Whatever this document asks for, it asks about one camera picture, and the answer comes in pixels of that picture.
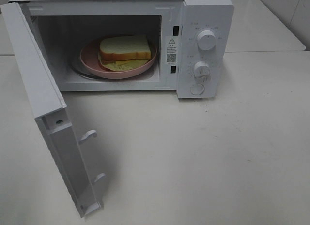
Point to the white microwave knob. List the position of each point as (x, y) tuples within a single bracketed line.
[(206, 39), (201, 69)]

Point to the white microwave oven body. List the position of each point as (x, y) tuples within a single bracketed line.
[(171, 78)]

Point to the round white door release button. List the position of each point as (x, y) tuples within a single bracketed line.
[(197, 89)]

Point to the white microwave warning label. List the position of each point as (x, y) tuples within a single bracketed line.
[(171, 49)]

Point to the white glass microwave door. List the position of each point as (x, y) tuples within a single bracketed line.
[(49, 107)]

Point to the white bread sandwich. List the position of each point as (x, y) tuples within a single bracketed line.
[(124, 53)]

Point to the white lower microwave knob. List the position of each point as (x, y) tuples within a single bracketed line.
[(201, 69)]

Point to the pink round plate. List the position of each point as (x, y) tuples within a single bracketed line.
[(89, 58)]

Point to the white upper microwave knob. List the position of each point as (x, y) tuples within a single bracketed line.
[(206, 39)]

